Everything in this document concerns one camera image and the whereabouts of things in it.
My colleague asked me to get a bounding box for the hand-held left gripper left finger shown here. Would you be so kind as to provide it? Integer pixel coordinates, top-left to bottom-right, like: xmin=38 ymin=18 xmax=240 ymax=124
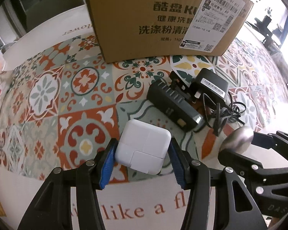
xmin=18 ymin=138 xmax=119 ymax=230

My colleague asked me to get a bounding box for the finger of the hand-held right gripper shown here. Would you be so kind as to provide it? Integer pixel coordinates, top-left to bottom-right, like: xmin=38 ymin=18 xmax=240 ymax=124
xmin=217 ymin=149 xmax=288 ymax=187
xmin=251 ymin=131 xmax=288 ymax=152

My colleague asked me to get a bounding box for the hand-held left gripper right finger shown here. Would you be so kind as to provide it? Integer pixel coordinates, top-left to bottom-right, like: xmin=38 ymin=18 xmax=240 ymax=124
xmin=168 ymin=138 xmax=267 ymax=230

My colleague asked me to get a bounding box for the white square charger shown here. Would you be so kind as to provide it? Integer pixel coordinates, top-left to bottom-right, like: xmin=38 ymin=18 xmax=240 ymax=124
xmin=115 ymin=118 xmax=172 ymax=175

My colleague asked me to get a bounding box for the brown cardboard box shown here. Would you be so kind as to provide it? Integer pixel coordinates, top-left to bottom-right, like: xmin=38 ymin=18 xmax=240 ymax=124
xmin=85 ymin=0 xmax=255 ymax=64

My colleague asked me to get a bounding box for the black rectangular power adapter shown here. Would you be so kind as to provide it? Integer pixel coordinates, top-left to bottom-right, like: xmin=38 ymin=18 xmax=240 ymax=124
xmin=146 ymin=79 xmax=205 ymax=133

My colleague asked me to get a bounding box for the patterned table runner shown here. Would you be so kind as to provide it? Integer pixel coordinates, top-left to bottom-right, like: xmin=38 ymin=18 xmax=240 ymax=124
xmin=0 ymin=35 xmax=288 ymax=185

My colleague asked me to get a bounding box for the grey dining chair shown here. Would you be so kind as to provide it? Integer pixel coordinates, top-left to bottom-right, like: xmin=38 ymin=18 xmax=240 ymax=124
xmin=10 ymin=0 xmax=85 ymax=33

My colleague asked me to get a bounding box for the black plug adapter with cable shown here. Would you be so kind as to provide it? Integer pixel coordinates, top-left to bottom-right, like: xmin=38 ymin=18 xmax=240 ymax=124
xmin=170 ymin=68 xmax=246 ymax=136

